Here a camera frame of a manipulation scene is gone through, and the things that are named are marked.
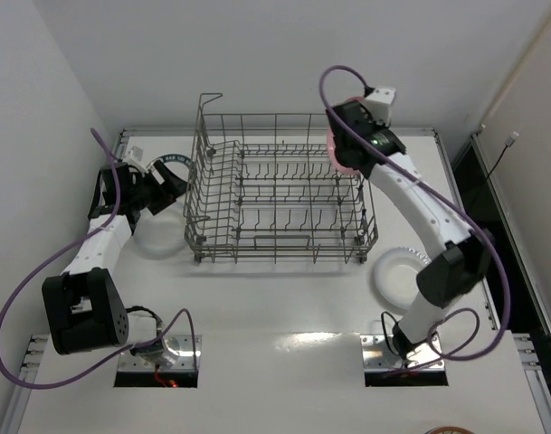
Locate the purple cable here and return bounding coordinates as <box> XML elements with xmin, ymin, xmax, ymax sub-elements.
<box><xmin>0</xmin><ymin>127</ymin><xmax>199</xmax><ymax>391</ymax></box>
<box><xmin>318</xmin><ymin>65</ymin><xmax>512</xmax><ymax>379</ymax></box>

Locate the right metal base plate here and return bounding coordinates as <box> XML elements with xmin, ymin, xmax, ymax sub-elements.
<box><xmin>360</xmin><ymin>335</ymin><xmax>445</xmax><ymax>373</ymax></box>

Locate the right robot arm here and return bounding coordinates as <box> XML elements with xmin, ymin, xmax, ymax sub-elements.
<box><xmin>326</xmin><ymin>99</ymin><xmax>491</xmax><ymax>357</ymax></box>

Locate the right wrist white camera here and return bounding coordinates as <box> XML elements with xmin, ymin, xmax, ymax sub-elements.
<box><xmin>363</xmin><ymin>86</ymin><xmax>396</xmax><ymax>127</ymax></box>

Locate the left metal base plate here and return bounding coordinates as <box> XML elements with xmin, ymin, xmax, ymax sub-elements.
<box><xmin>118</xmin><ymin>335</ymin><xmax>203</xmax><ymax>373</ymax></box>

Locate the hanging black usb cable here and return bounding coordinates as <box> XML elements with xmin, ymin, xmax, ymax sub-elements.
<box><xmin>464</xmin><ymin>130</ymin><xmax>520</xmax><ymax>213</ymax></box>

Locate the brown round object bottom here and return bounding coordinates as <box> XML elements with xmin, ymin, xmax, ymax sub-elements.
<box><xmin>425</xmin><ymin>426</ymin><xmax>474</xmax><ymax>434</ymax></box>

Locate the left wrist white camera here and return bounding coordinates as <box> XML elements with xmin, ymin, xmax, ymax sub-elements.
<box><xmin>122</xmin><ymin>146</ymin><xmax>145</xmax><ymax>171</ymax></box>

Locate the metal base plate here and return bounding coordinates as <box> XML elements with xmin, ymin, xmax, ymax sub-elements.
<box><xmin>118</xmin><ymin>335</ymin><xmax>203</xmax><ymax>373</ymax></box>
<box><xmin>360</xmin><ymin>335</ymin><xmax>445</xmax><ymax>373</ymax></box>

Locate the green rimmed printed plate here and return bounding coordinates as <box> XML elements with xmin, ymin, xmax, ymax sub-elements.
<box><xmin>147</xmin><ymin>153</ymin><xmax>192</xmax><ymax>175</ymax></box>

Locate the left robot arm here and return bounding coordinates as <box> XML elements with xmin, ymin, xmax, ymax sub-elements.
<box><xmin>42</xmin><ymin>157</ymin><xmax>188</xmax><ymax>355</ymax></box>

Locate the wrist white camera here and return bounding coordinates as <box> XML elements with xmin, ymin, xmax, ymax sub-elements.
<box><xmin>363</xmin><ymin>86</ymin><xmax>396</xmax><ymax>127</ymax></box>
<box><xmin>122</xmin><ymin>146</ymin><xmax>145</xmax><ymax>171</ymax></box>

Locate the grey wire dish rack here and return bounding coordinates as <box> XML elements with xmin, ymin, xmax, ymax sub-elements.
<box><xmin>184</xmin><ymin>92</ymin><xmax>378</xmax><ymax>263</ymax></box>

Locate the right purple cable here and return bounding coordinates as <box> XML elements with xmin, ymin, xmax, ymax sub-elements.
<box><xmin>318</xmin><ymin>65</ymin><xmax>512</xmax><ymax>379</ymax></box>

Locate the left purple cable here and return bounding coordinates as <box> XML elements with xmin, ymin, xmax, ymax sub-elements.
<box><xmin>0</xmin><ymin>127</ymin><xmax>199</xmax><ymax>391</ymax></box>

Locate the pink plastic plate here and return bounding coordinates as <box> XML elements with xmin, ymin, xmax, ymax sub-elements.
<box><xmin>326</xmin><ymin>96</ymin><xmax>366</xmax><ymax>175</ymax></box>

